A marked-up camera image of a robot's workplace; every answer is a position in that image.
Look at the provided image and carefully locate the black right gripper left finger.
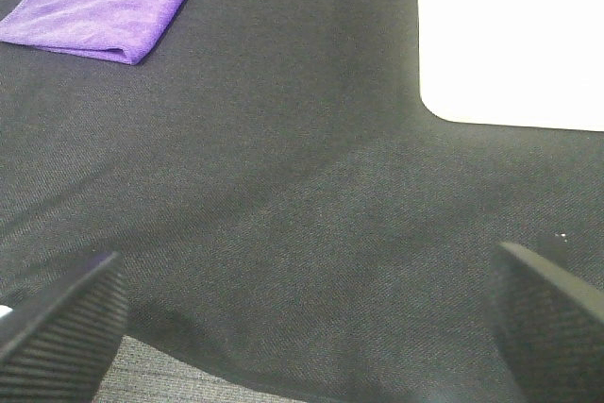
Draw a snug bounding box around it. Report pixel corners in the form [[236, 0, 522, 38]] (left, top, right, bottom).
[[1, 253, 128, 402]]

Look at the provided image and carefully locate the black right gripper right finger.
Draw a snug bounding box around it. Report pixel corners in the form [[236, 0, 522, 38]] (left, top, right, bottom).
[[489, 242, 603, 402]]

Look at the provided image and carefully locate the folded purple towel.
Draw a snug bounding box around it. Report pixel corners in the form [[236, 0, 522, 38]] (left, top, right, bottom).
[[1, 0, 184, 65]]

